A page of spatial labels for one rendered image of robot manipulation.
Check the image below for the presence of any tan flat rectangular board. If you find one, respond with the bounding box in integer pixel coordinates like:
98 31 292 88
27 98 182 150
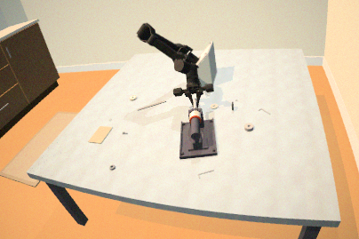
88 126 113 144

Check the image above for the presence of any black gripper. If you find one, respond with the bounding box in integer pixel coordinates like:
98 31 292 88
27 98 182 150
173 74 214 108

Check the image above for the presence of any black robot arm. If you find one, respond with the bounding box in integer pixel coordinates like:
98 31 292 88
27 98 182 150
137 23 201 76

